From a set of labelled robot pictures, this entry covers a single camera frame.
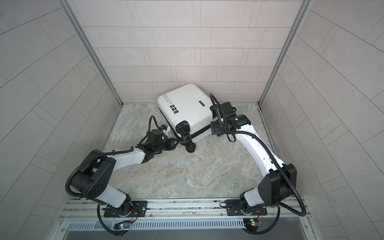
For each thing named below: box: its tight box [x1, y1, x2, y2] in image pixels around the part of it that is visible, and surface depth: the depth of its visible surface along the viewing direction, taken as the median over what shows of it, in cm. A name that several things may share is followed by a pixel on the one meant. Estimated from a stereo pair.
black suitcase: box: [157, 83, 214, 153], surface depth 89 cm
